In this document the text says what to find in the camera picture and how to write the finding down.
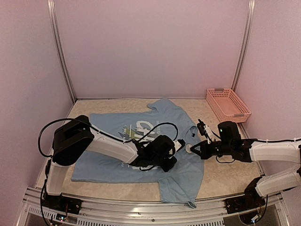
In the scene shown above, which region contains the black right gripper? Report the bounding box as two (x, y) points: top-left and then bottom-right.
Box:
(190, 139), (233, 159)

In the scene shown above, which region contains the orange round brooch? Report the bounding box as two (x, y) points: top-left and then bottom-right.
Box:
(185, 144), (192, 153)

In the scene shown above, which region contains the light blue printed t-shirt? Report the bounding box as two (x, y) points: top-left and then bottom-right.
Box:
(71, 99), (204, 208)

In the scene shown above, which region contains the pink plastic basket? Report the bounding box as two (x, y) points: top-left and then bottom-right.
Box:
(206, 88), (251, 123)

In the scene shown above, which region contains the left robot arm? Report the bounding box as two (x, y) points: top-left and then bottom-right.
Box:
(45, 115), (185, 210)

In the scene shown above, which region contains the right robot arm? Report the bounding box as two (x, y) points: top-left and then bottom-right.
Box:
(189, 121), (301, 209)

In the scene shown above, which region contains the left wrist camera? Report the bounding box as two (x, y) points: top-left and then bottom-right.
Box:
(174, 139), (186, 152)

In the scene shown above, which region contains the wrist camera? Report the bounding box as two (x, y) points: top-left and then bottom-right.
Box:
(197, 119), (214, 144)
(174, 139), (186, 152)

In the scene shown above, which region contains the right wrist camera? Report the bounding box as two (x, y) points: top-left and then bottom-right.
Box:
(197, 119), (214, 144)

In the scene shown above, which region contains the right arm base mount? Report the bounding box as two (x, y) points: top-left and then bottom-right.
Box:
(225, 195), (266, 214)

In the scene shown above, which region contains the black left camera cable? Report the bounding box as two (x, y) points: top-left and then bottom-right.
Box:
(38, 118), (180, 158)

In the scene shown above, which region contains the right aluminium corner post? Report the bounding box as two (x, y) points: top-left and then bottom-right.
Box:
(231, 0), (256, 92)

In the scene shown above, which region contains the aluminium corner post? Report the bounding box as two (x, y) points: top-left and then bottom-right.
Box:
(231, 0), (256, 92)
(47, 0), (77, 104)

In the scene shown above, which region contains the aluminium front rail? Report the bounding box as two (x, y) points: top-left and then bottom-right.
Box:
(13, 187), (292, 226)

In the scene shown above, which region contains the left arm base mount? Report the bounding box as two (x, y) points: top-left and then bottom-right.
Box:
(41, 195), (82, 215)

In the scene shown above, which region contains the left aluminium corner post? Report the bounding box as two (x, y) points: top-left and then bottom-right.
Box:
(47, 0), (77, 104)

